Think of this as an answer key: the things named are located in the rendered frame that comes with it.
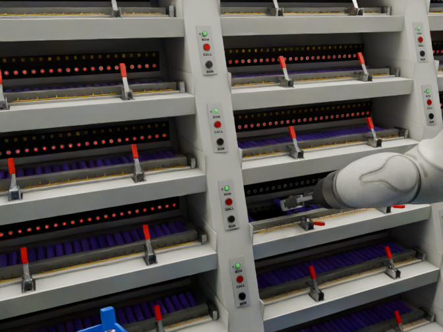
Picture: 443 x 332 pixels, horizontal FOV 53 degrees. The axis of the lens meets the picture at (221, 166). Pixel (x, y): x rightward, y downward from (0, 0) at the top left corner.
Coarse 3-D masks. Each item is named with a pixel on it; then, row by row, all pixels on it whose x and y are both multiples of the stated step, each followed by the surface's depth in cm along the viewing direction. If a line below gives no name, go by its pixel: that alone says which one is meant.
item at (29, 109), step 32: (0, 64) 107; (32, 64) 109; (64, 64) 112; (96, 64) 115; (128, 64) 118; (0, 96) 93; (32, 96) 100; (64, 96) 103; (96, 96) 106; (128, 96) 105; (160, 96) 107; (192, 96) 108; (0, 128) 93; (32, 128) 95
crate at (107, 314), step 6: (102, 312) 74; (108, 312) 74; (114, 312) 74; (102, 318) 74; (108, 318) 74; (114, 318) 74; (102, 324) 75; (108, 324) 74; (114, 324) 74; (84, 330) 73; (90, 330) 74; (96, 330) 74; (102, 330) 75; (120, 330) 71
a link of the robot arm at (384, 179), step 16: (368, 160) 86; (384, 160) 83; (400, 160) 83; (352, 176) 88; (368, 176) 85; (384, 176) 82; (400, 176) 81; (416, 176) 83; (352, 192) 89; (368, 192) 85; (384, 192) 83; (400, 192) 82; (416, 192) 89
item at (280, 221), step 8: (320, 208) 126; (352, 208) 129; (360, 208) 130; (280, 216) 121; (288, 216) 121; (296, 216) 121; (312, 216) 124; (320, 216) 125; (336, 216) 125; (256, 224) 117; (264, 224) 118; (272, 224) 119; (280, 224) 120; (296, 224) 120
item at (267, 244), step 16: (272, 192) 133; (288, 192) 135; (416, 208) 132; (336, 224) 122; (352, 224) 123; (368, 224) 125; (384, 224) 128; (400, 224) 131; (256, 240) 113; (272, 240) 113; (288, 240) 116; (304, 240) 118; (320, 240) 120; (256, 256) 113
